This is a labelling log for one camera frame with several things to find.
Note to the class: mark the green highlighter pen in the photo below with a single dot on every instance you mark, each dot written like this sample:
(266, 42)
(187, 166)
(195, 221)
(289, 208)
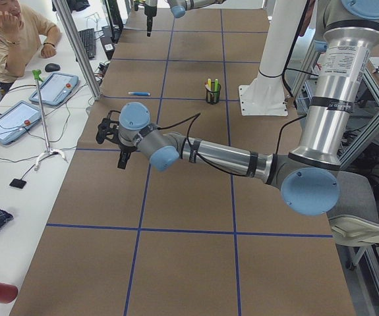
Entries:
(215, 86)

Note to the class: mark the near blue teach pendant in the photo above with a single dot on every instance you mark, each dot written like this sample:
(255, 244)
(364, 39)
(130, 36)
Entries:
(17, 120)

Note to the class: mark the aluminium frame post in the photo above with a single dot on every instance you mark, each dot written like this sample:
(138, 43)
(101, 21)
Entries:
(71, 31)

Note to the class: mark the silver reacher grabber tool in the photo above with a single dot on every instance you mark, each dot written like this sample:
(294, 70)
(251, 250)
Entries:
(49, 151)

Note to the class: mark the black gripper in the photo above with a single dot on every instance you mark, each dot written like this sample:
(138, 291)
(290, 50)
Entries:
(124, 147)
(149, 10)

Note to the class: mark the small black square pad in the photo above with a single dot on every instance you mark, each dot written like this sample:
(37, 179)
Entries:
(18, 183)

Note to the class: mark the far blue teach pendant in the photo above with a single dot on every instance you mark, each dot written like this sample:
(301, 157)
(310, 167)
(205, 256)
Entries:
(56, 87)

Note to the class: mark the person in beige shirt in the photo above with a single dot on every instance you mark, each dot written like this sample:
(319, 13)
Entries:
(23, 32)

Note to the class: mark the black keyboard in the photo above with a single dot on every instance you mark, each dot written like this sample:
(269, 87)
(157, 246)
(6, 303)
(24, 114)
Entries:
(88, 39)

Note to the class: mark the blue teach pendant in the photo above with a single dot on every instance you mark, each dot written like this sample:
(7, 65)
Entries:
(56, 87)
(17, 120)

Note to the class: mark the black mesh pen cup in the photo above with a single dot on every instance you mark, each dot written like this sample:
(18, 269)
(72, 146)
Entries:
(212, 98)

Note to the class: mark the black computer mouse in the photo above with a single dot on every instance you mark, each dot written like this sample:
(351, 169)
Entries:
(52, 67)

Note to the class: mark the blue marker pen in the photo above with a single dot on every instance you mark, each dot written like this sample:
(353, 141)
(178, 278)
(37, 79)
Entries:
(141, 94)

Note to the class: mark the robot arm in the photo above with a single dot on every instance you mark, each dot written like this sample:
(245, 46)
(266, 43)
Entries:
(309, 177)
(178, 9)

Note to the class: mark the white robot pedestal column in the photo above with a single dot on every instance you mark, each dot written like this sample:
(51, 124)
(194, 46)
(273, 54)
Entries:
(265, 95)

